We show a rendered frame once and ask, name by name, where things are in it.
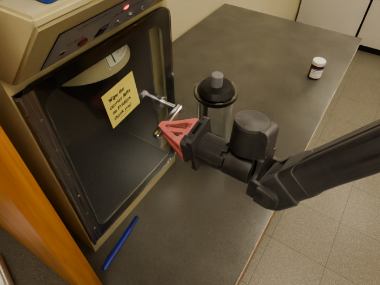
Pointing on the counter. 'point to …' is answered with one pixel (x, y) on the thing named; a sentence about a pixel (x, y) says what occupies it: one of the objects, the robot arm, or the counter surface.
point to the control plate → (88, 32)
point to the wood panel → (37, 220)
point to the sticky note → (121, 99)
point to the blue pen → (120, 244)
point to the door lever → (168, 115)
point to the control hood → (39, 31)
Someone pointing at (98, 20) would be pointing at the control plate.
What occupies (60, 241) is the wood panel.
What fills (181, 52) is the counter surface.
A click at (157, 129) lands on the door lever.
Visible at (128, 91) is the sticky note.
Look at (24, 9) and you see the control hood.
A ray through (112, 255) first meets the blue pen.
